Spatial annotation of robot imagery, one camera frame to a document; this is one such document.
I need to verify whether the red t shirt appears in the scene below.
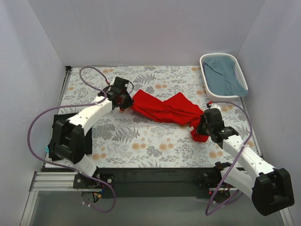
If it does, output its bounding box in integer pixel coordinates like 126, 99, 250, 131
130, 89, 209, 142

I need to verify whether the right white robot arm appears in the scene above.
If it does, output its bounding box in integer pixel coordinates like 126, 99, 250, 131
196, 102, 294, 216

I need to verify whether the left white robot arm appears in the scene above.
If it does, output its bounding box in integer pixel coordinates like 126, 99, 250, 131
48, 77, 134, 188

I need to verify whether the white plastic basket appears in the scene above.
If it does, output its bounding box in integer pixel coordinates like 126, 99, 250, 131
199, 53, 248, 101

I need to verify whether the floral table cloth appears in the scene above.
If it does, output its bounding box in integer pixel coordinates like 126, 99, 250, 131
44, 65, 261, 169

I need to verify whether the grey-blue t shirt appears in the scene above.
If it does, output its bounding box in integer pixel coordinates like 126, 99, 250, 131
203, 56, 248, 97

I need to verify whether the folded black t shirt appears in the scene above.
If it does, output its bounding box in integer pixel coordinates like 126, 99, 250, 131
48, 113, 92, 164

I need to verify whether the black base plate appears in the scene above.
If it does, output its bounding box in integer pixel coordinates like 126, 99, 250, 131
72, 167, 240, 198

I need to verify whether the aluminium frame rail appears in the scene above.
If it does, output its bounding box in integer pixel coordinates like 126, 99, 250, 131
30, 171, 80, 192

